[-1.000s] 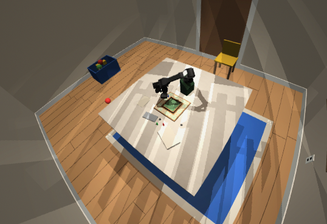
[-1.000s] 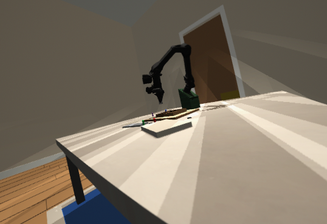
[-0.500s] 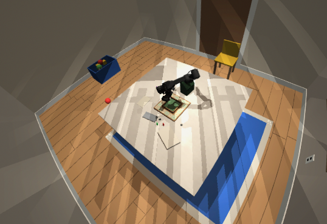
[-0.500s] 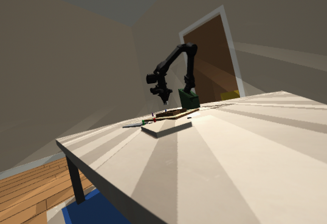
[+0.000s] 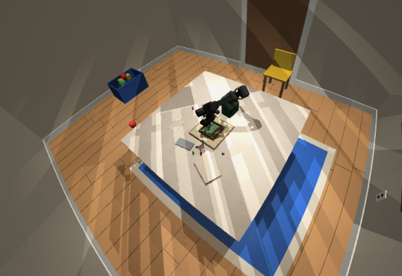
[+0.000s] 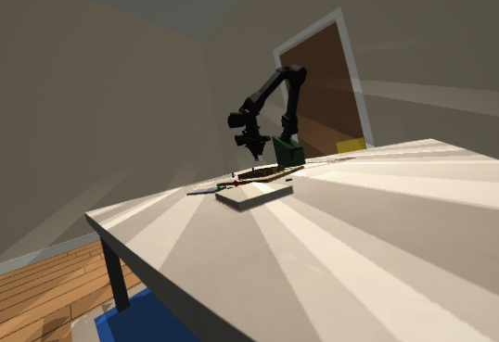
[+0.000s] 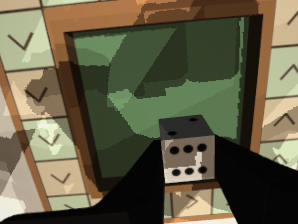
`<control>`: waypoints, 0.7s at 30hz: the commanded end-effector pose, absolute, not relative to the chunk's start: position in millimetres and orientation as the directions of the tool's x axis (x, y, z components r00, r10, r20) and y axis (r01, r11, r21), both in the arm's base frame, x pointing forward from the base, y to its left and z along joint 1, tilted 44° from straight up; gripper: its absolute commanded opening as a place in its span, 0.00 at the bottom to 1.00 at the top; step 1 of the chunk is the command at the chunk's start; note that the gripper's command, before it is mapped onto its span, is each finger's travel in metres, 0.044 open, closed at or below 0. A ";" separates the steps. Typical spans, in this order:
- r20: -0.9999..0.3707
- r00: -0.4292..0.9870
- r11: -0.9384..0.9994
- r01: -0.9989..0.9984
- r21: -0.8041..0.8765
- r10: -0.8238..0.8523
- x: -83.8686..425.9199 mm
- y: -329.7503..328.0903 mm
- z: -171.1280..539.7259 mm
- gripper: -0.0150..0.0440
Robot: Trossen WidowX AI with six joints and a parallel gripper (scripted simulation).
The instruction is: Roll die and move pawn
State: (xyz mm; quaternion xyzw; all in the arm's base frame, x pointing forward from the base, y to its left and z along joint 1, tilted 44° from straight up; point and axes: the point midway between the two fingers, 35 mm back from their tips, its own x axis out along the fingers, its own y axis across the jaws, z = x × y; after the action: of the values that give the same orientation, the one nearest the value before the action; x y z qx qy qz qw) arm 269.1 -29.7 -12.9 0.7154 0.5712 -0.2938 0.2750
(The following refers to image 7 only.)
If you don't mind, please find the square wooden dice tray with green floor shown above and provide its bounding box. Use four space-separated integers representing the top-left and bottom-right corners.
0 0 298 211

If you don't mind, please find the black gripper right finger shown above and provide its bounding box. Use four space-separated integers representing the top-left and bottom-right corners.
215 134 298 224

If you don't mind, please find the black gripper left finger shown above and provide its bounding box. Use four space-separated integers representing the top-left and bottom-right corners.
0 140 165 224

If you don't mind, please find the white die with black pips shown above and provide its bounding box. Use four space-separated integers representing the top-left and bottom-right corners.
158 114 215 183

